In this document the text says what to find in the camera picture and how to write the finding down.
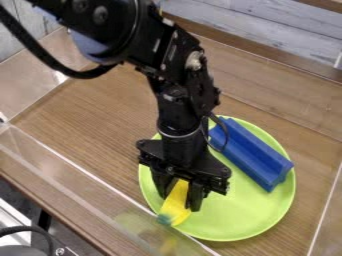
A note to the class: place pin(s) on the blue plastic block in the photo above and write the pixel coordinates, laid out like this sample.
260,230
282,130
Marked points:
252,150

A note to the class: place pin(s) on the yellow toy banana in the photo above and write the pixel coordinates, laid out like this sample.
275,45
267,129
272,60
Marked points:
174,212

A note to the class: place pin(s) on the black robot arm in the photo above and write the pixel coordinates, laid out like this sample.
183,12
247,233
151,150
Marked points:
117,31

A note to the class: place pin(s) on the clear acrylic tray wall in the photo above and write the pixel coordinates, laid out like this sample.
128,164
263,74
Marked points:
91,119

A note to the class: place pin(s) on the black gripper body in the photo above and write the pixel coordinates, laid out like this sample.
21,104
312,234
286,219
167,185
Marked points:
182,152

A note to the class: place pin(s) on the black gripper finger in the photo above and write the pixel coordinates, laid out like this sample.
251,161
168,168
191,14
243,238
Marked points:
164,181
196,193

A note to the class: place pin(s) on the green round plate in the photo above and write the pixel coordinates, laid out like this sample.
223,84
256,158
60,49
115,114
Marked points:
234,216

